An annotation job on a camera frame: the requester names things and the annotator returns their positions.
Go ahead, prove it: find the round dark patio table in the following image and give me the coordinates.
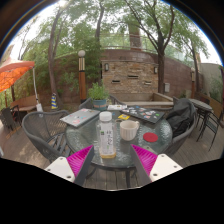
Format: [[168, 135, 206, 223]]
[[189, 98, 214, 134]]

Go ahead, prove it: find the tree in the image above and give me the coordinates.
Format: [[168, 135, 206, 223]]
[[36, 4, 76, 109], [89, 0, 111, 84], [124, 0, 178, 94], [179, 26, 209, 96]]

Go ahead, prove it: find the flat round red coaster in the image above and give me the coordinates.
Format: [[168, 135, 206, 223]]
[[142, 132, 159, 143]]

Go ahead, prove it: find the black laptop with stickers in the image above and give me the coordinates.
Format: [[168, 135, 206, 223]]
[[120, 105, 166, 125]]

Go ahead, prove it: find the wooden bench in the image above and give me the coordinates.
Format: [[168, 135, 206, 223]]
[[10, 94, 39, 113]]

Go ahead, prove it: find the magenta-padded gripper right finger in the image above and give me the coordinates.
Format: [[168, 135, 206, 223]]
[[128, 143, 184, 187]]

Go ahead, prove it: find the silver laptop with stickers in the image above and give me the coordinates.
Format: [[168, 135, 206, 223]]
[[59, 108, 101, 128]]

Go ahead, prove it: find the clear plastic drink bottle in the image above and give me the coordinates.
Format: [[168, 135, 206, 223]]
[[95, 111, 118, 160]]

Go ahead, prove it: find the black metal chair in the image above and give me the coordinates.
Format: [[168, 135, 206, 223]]
[[0, 104, 23, 133], [196, 111, 222, 143]]

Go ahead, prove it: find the yellow card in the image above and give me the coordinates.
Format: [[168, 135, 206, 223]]
[[117, 113, 131, 121]]

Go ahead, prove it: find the white ceramic mug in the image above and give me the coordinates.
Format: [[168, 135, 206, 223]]
[[119, 119, 141, 141]]

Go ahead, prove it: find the green potted plant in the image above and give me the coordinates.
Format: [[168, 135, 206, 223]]
[[87, 82, 110, 112]]

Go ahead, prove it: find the wooden globe lamp post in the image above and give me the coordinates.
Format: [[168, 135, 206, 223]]
[[190, 67, 196, 99], [77, 49, 88, 104]]

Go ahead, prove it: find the grey woven armchair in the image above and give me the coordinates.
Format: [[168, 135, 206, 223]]
[[21, 110, 73, 163], [163, 109, 198, 157], [78, 94, 126, 111]]

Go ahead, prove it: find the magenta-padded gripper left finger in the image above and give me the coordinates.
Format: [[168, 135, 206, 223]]
[[44, 144, 96, 187]]

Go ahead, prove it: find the black backpack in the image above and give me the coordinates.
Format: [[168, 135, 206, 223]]
[[165, 97, 196, 138]]

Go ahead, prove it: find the blue yellow striped cone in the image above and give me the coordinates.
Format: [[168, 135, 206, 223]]
[[50, 92, 59, 110]]

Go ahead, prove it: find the white printed booklet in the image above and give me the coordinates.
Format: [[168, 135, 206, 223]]
[[106, 104, 129, 112]]

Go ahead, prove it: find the orange patio umbrella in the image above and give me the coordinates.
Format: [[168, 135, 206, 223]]
[[0, 59, 44, 113]]

